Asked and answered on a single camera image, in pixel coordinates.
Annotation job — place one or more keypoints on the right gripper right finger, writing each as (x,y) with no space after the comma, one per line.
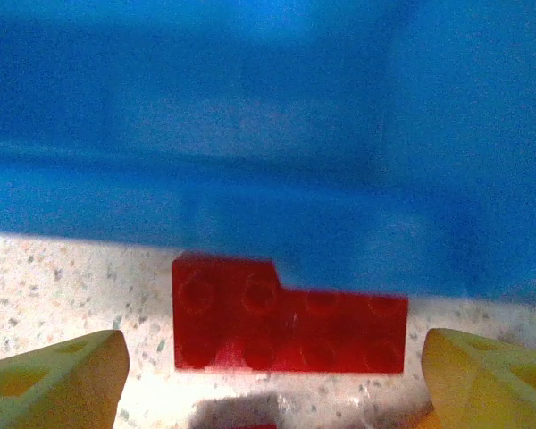
(446,371)

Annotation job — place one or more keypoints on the red lego brick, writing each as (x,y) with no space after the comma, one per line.
(272,330)

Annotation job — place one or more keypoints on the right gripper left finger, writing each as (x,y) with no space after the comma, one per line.
(103,357)

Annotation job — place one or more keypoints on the blue three-compartment bin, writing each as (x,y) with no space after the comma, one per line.
(268,134)

